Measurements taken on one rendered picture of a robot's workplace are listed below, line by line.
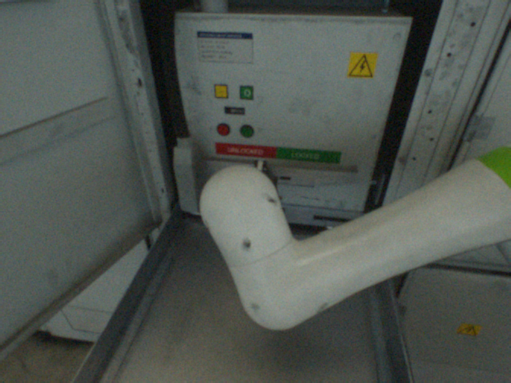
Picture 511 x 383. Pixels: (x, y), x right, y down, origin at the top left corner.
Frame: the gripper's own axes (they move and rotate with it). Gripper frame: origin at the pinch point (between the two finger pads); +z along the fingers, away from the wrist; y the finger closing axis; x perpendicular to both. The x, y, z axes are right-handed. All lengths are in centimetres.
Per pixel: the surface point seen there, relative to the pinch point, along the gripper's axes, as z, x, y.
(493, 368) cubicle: 34, 80, 58
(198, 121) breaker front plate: 0.1, -18.0, -14.4
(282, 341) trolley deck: -15.9, 7.9, 30.3
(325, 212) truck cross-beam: 10.7, 16.3, 6.7
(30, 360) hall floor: 45, -105, 94
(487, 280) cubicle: 13, 61, 21
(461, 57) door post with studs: -13.0, 35.4, -28.1
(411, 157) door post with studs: -2.3, 32.6, -9.5
